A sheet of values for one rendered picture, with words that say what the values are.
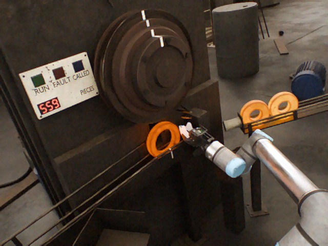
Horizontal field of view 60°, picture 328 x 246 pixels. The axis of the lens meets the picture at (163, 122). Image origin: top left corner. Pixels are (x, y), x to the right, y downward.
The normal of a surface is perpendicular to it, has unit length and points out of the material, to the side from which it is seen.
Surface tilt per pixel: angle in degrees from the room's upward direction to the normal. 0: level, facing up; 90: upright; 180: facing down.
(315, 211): 27
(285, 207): 0
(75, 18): 90
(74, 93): 90
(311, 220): 35
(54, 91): 90
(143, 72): 90
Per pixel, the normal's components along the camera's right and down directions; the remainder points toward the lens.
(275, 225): -0.18, -0.87
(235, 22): -0.18, 0.49
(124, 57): -0.37, -0.02
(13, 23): 0.62, 0.27
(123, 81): -0.42, 0.40
